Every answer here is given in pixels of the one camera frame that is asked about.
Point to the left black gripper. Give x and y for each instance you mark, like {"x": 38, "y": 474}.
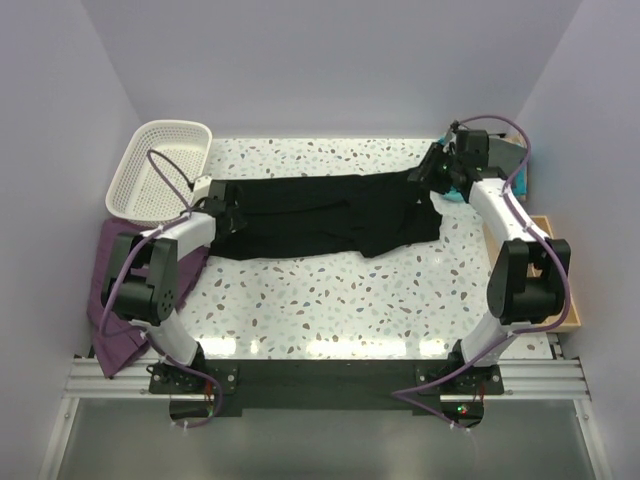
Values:
{"x": 233, "y": 212}

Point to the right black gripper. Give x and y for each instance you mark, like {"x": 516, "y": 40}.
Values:
{"x": 424, "y": 175}

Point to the black t shirt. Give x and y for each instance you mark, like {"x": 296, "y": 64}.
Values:
{"x": 309, "y": 216}

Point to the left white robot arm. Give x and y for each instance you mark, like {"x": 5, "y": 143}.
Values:
{"x": 140, "y": 288}

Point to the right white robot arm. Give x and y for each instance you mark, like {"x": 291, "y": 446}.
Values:
{"x": 528, "y": 290}

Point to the grey folded t shirt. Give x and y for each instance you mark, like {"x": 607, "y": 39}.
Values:
{"x": 505, "y": 158}

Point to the teal folded t shirt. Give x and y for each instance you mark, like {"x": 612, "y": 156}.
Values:
{"x": 519, "y": 184}

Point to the white plastic basket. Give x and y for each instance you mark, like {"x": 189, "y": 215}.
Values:
{"x": 151, "y": 183}

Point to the purple cloth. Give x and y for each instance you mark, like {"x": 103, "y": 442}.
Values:
{"x": 116, "y": 353}

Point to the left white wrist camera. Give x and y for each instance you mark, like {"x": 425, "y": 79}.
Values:
{"x": 201, "y": 188}

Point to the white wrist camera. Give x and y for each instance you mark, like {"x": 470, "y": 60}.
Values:
{"x": 201, "y": 188}
{"x": 451, "y": 132}

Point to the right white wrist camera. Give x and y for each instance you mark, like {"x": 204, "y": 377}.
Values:
{"x": 451, "y": 132}

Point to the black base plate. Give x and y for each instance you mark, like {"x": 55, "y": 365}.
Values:
{"x": 233, "y": 387}

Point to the aluminium rail frame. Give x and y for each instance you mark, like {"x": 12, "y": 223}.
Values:
{"x": 541, "y": 427}

